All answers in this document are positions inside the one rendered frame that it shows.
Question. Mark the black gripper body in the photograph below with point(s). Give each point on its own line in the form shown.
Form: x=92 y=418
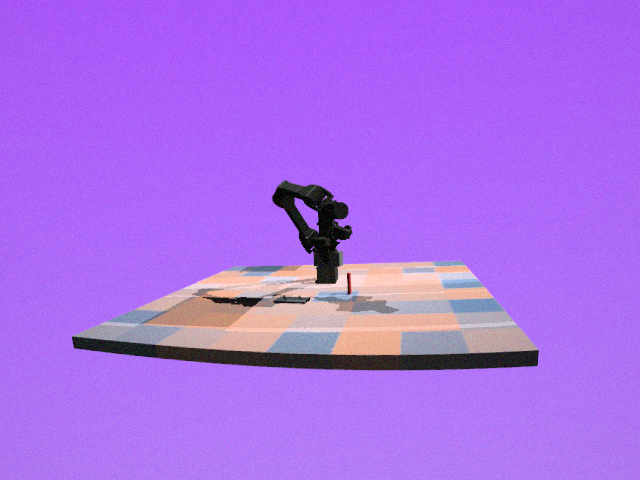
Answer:
x=324 y=238

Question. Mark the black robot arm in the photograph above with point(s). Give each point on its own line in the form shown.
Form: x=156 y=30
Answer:
x=312 y=195

